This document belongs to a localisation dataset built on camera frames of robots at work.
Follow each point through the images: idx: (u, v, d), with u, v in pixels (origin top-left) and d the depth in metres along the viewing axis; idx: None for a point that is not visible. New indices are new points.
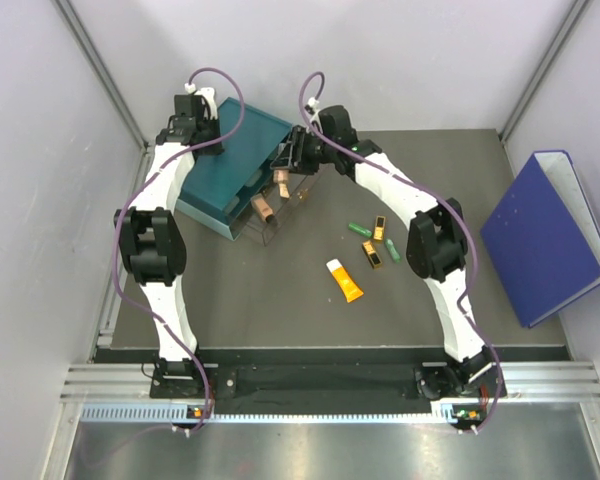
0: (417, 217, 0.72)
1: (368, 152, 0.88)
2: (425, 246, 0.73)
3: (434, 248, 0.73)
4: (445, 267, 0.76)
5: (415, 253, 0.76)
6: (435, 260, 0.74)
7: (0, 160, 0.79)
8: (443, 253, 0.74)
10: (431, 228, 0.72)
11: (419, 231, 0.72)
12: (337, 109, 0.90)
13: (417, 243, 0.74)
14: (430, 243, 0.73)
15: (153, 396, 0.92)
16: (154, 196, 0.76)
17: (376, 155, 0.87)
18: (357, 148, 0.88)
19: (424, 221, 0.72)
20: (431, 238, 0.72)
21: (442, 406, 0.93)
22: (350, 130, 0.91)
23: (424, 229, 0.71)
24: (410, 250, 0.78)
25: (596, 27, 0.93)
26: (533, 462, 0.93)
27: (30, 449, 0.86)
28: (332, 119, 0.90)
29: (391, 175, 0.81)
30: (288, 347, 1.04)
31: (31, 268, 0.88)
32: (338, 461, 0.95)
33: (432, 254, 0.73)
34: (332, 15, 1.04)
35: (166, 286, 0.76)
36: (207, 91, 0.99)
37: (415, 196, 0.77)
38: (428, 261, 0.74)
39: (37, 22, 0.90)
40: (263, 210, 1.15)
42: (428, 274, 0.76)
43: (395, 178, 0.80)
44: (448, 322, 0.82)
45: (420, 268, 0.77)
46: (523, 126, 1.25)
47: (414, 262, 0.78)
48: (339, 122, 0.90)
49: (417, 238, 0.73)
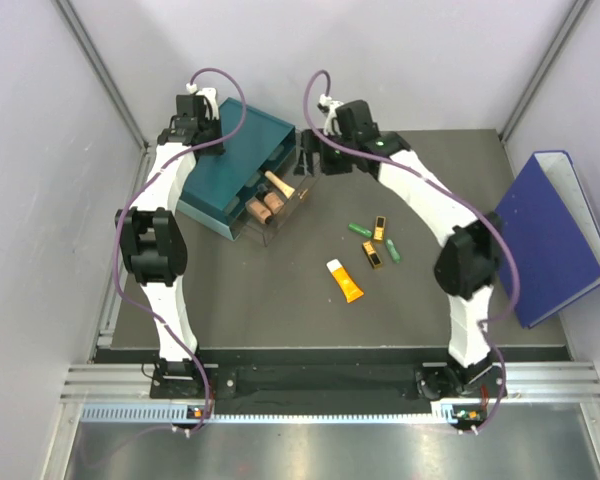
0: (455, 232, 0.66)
1: (395, 148, 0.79)
2: (461, 264, 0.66)
3: (469, 267, 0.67)
4: (476, 286, 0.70)
5: (445, 269, 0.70)
6: (468, 279, 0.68)
7: (0, 159, 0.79)
8: (478, 272, 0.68)
10: (469, 245, 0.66)
11: (456, 249, 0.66)
12: (357, 102, 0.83)
13: (450, 260, 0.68)
14: (466, 262, 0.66)
15: (153, 396, 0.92)
16: (155, 196, 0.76)
17: (404, 152, 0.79)
18: (382, 143, 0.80)
19: (461, 237, 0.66)
20: (468, 257, 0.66)
21: (442, 406, 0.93)
22: (373, 124, 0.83)
23: (461, 246, 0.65)
24: (439, 264, 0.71)
25: (596, 27, 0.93)
26: (533, 462, 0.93)
27: (31, 450, 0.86)
28: (349, 113, 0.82)
29: (424, 179, 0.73)
30: (288, 347, 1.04)
31: (31, 268, 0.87)
32: (339, 461, 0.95)
33: (467, 272, 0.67)
34: (333, 15, 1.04)
35: (167, 286, 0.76)
36: (209, 91, 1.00)
37: (451, 207, 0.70)
38: (461, 280, 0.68)
39: (38, 22, 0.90)
40: (260, 212, 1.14)
42: (458, 293, 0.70)
43: (428, 184, 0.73)
44: (461, 333, 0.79)
45: (449, 285, 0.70)
46: (523, 126, 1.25)
47: (442, 278, 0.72)
48: (356, 117, 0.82)
49: (452, 254, 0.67)
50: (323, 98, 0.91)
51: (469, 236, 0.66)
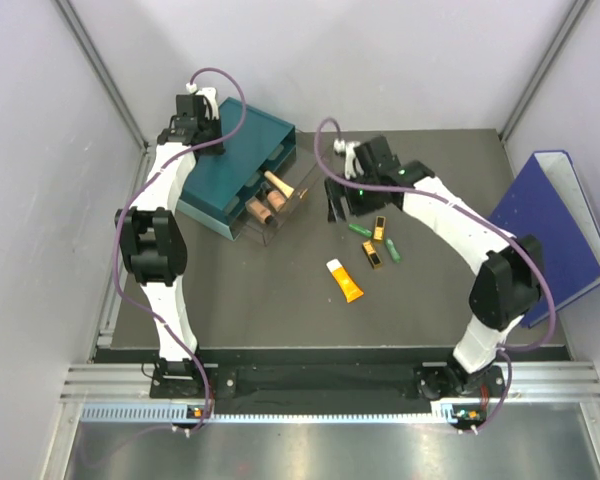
0: (493, 260, 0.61)
1: (418, 177, 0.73)
2: (501, 294, 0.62)
3: (510, 296, 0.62)
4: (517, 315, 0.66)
5: (483, 299, 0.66)
6: (509, 308, 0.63)
7: (0, 159, 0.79)
8: (519, 301, 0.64)
10: (508, 273, 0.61)
11: (494, 277, 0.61)
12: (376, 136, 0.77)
13: (488, 289, 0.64)
14: (507, 290, 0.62)
15: (153, 396, 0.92)
16: (155, 196, 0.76)
17: (427, 179, 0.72)
18: (404, 172, 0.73)
19: (498, 264, 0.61)
20: (507, 285, 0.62)
21: (442, 406, 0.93)
22: (392, 156, 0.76)
23: (500, 275, 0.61)
24: (476, 293, 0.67)
25: (596, 27, 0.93)
26: (533, 461, 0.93)
27: (30, 449, 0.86)
28: (366, 148, 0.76)
29: (449, 204, 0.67)
30: (288, 347, 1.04)
31: (31, 268, 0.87)
32: (338, 461, 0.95)
33: (507, 301, 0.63)
34: (332, 15, 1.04)
35: (167, 286, 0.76)
36: (209, 91, 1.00)
37: (482, 231, 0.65)
38: (501, 310, 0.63)
39: (38, 21, 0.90)
40: (260, 212, 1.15)
42: (498, 322, 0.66)
43: (455, 208, 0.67)
44: (474, 344, 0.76)
45: (488, 313, 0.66)
46: (523, 126, 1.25)
47: (480, 307, 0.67)
48: (375, 150, 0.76)
49: (490, 284, 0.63)
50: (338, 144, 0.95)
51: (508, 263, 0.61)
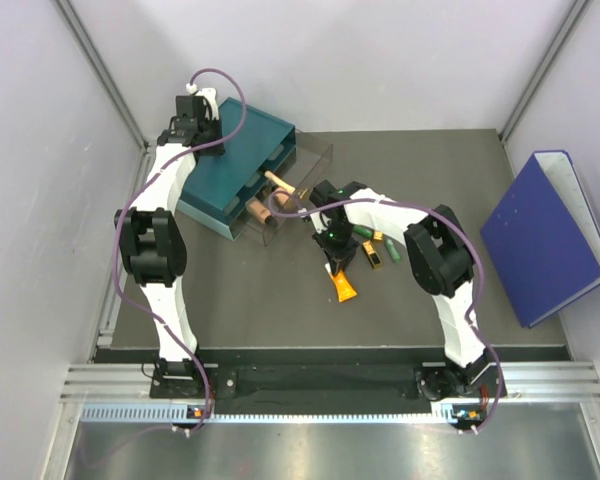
0: (410, 229, 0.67)
1: (353, 191, 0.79)
2: (428, 259, 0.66)
3: (439, 260, 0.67)
4: (456, 279, 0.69)
5: (420, 270, 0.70)
6: (444, 273, 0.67)
7: (0, 159, 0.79)
8: (449, 264, 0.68)
10: (427, 238, 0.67)
11: (416, 244, 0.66)
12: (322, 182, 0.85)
13: (418, 259, 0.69)
14: (433, 255, 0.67)
15: (153, 396, 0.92)
16: (156, 197, 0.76)
17: (360, 191, 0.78)
18: (342, 192, 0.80)
19: (418, 232, 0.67)
20: (431, 249, 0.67)
21: (442, 406, 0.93)
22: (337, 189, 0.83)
23: (419, 239, 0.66)
24: (414, 269, 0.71)
25: (596, 26, 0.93)
26: (533, 462, 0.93)
27: (30, 450, 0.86)
28: (315, 192, 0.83)
29: (378, 202, 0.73)
30: (288, 347, 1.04)
31: (31, 268, 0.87)
32: (339, 461, 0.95)
33: (440, 266, 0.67)
34: (332, 15, 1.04)
35: (166, 287, 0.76)
36: (209, 91, 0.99)
37: (405, 212, 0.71)
38: (435, 275, 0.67)
39: (38, 21, 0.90)
40: (260, 212, 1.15)
42: (441, 290, 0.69)
43: (383, 204, 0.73)
44: (452, 331, 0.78)
45: (431, 285, 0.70)
46: (523, 126, 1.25)
47: (422, 282, 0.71)
48: (321, 189, 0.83)
49: (417, 252, 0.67)
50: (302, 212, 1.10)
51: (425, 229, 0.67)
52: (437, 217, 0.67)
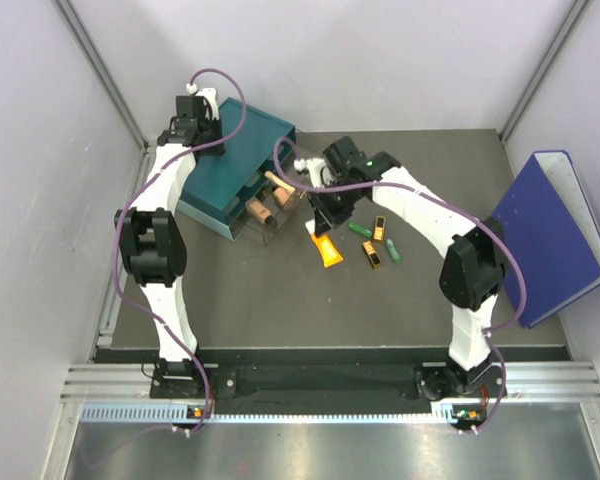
0: (456, 242, 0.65)
1: (385, 166, 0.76)
2: (467, 274, 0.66)
3: (475, 276, 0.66)
4: (485, 294, 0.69)
5: (451, 280, 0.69)
6: (476, 289, 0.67)
7: (0, 159, 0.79)
8: (483, 279, 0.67)
10: (472, 254, 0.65)
11: (459, 258, 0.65)
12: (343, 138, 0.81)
13: (455, 271, 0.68)
14: (472, 271, 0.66)
15: (153, 396, 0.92)
16: (155, 197, 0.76)
17: (393, 171, 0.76)
18: (371, 162, 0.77)
19: (463, 247, 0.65)
20: (473, 265, 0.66)
21: (442, 406, 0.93)
22: (358, 152, 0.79)
23: (465, 254, 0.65)
24: (445, 277, 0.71)
25: (596, 27, 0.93)
26: (533, 462, 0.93)
27: (31, 449, 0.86)
28: (334, 149, 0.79)
29: (417, 193, 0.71)
30: (288, 347, 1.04)
31: (31, 268, 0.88)
32: (339, 461, 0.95)
33: (475, 282, 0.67)
34: (332, 15, 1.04)
35: (166, 287, 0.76)
36: (209, 91, 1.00)
37: (448, 216, 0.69)
38: (468, 289, 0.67)
39: (38, 21, 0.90)
40: (260, 212, 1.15)
42: (468, 304, 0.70)
43: (423, 197, 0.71)
44: (464, 337, 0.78)
45: (458, 296, 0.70)
46: (523, 125, 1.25)
47: (449, 291, 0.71)
48: (342, 149, 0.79)
49: (456, 265, 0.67)
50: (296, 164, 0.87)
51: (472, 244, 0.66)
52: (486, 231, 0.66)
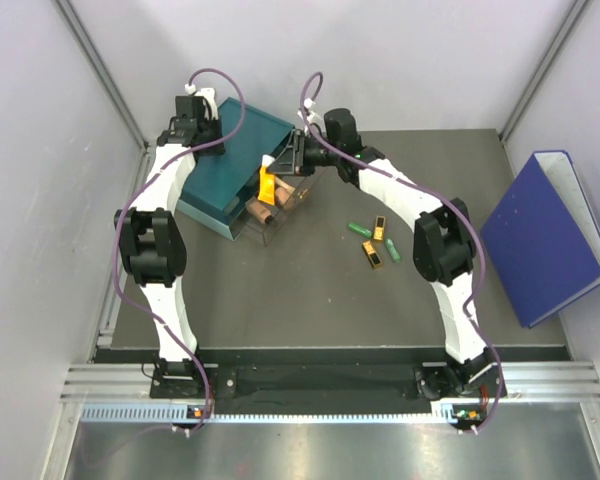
0: (422, 217, 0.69)
1: (372, 158, 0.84)
2: (431, 247, 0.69)
3: (441, 250, 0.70)
4: (453, 269, 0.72)
5: (422, 256, 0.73)
6: (443, 263, 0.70)
7: (1, 159, 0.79)
8: (450, 254, 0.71)
10: (436, 229, 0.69)
11: (424, 232, 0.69)
12: (345, 114, 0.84)
13: (423, 247, 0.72)
14: (436, 244, 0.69)
15: (153, 396, 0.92)
16: (155, 198, 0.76)
17: (379, 161, 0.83)
18: (360, 155, 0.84)
19: (429, 222, 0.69)
20: (437, 239, 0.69)
21: (442, 406, 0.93)
22: (356, 136, 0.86)
23: (428, 228, 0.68)
24: (416, 253, 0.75)
25: (596, 26, 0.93)
26: (533, 462, 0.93)
27: (31, 449, 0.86)
28: (338, 127, 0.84)
29: (395, 179, 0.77)
30: (288, 347, 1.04)
31: (31, 268, 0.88)
32: (339, 461, 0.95)
33: (440, 256, 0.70)
34: (332, 15, 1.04)
35: (166, 287, 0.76)
36: (208, 91, 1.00)
37: (419, 197, 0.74)
38: (434, 263, 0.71)
39: (39, 21, 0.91)
40: (260, 212, 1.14)
42: (437, 278, 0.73)
43: (399, 182, 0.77)
44: (451, 324, 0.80)
45: (428, 271, 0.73)
46: (523, 125, 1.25)
47: (421, 266, 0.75)
48: (344, 130, 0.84)
49: (423, 239, 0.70)
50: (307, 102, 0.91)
51: (436, 219, 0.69)
52: (451, 207, 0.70)
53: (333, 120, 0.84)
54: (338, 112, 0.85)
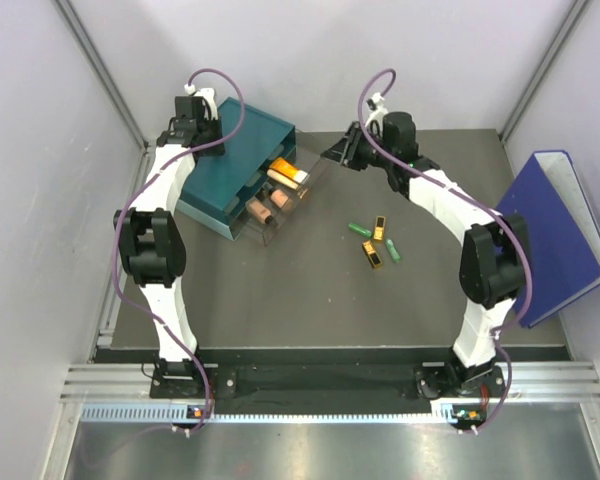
0: (474, 230, 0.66)
1: (425, 168, 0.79)
2: (482, 264, 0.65)
3: (491, 269, 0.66)
4: (503, 292, 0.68)
5: (469, 271, 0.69)
6: (492, 283, 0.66)
7: (1, 159, 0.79)
8: (501, 275, 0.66)
10: (488, 245, 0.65)
11: (474, 246, 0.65)
12: (406, 119, 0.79)
13: (472, 263, 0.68)
14: (487, 262, 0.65)
15: (153, 396, 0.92)
16: (154, 197, 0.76)
17: (433, 172, 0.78)
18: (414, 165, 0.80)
19: (481, 237, 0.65)
20: (488, 256, 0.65)
21: (442, 406, 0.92)
22: (414, 144, 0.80)
23: (481, 242, 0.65)
24: (464, 270, 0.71)
25: (596, 26, 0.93)
26: (533, 462, 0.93)
27: (31, 449, 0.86)
28: (397, 133, 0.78)
29: (447, 189, 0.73)
30: (288, 347, 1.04)
31: (32, 268, 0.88)
32: (338, 461, 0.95)
33: (491, 274, 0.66)
34: (332, 14, 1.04)
35: (166, 288, 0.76)
36: (207, 92, 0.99)
37: (472, 210, 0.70)
38: (482, 281, 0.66)
39: (38, 20, 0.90)
40: (260, 212, 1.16)
42: (483, 299, 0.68)
43: (452, 193, 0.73)
44: (470, 335, 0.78)
45: (474, 290, 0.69)
46: (523, 125, 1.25)
47: (468, 284, 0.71)
48: (404, 135, 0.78)
49: (473, 253, 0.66)
50: (374, 96, 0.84)
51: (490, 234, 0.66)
52: (504, 225, 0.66)
53: (396, 124, 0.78)
54: (398, 116, 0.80)
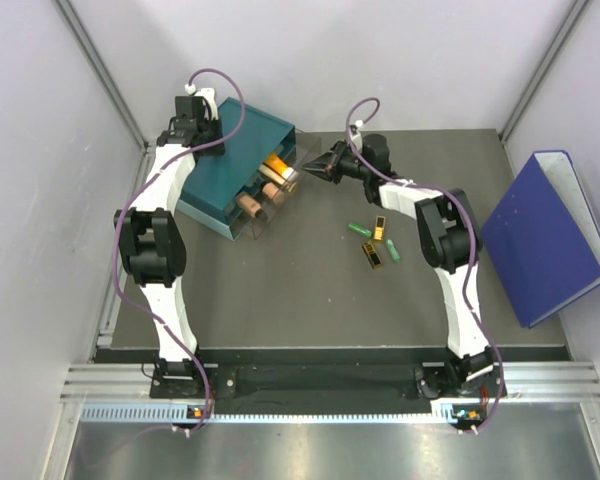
0: (422, 200, 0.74)
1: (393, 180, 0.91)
2: (431, 229, 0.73)
3: (441, 234, 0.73)
4: (458, 256, 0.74)
5: (426, 241, 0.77)
6: (445, 247, 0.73)
7: (1, 159, 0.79)
8: (452, 240, 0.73)
10: (434, 212, 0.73)
11: (423, 214, 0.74)
12: (383, 144, 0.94)
13: (425, 232, 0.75)
14: (435, 227, 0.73)
15: (153, 396, 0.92)
16: (154, 198, 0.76)
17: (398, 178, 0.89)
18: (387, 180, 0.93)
19: (428, 206, 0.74)
20: (436, 222, 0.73)
21: (442, 406, 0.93)
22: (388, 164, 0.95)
23: (426, 209, 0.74)
24: (422, 240, 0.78)
25: (596, 27, 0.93)
26: (533, 461, 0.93)
27: (31, 449, 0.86)
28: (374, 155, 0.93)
29: (404, 186, 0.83)
30: (288, 347, 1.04)
31: (32, 268, 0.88)
32: (339, 461, 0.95)
33: (442, 239, 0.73)
34: (332, 14, 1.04)
35: (166, 287, 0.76)
36: (207, 92, 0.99)
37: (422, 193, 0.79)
38: (435, 246, 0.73)
39: (38, 20, 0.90)
40: (250, 205, 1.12)
42: (441, 263, 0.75)
43: (408, 188, 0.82)
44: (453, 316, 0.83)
45: (432, 257, 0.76)
46: (523, 125, 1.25)
47: (428, 254, 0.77)
48: (380, 157, 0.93)
49: (423, 221, 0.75)
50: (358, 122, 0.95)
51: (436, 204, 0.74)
52: (450, 195, 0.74)
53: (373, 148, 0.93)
54: (376, 139, 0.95)
